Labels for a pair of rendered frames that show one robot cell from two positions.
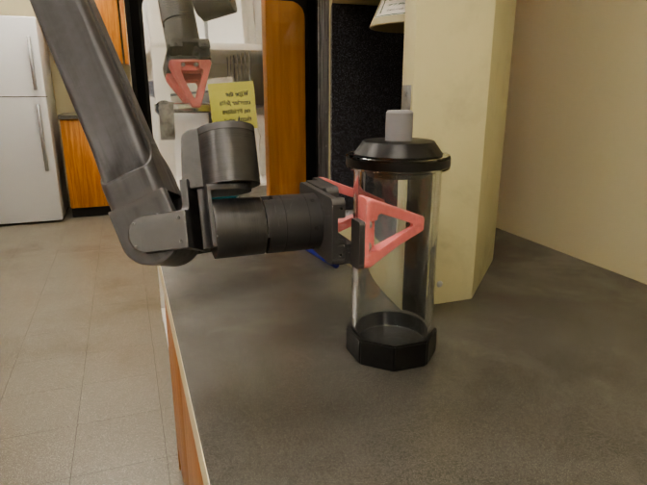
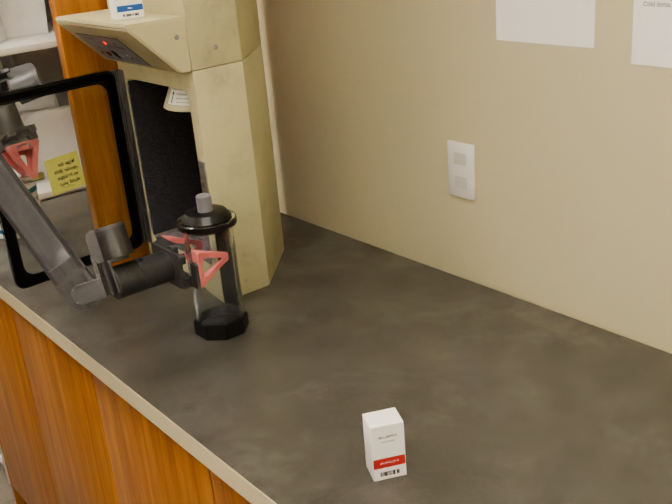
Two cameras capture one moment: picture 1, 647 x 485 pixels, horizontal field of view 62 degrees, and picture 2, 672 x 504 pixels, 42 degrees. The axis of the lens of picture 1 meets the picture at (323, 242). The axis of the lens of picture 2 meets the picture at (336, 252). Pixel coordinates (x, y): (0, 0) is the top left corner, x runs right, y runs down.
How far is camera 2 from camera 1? 1.06 m
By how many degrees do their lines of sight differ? 17
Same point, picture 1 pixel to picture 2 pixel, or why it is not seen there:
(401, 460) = (238, 376)
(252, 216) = (136, 273)
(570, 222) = (338, 207)
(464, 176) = (248, 208)
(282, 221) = (152, 272)
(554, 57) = (304, 81)
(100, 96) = (32, 222)
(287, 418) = (176, 374)
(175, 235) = (98, 292)
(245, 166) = (126, 247)
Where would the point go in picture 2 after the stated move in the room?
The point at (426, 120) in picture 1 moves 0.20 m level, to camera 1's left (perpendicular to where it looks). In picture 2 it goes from (217, 181) to (113, 199)
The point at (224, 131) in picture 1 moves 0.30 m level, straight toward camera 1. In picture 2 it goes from (112, 230) to (170, 287)
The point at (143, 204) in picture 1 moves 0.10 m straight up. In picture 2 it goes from (75, 278) to (63, 223)
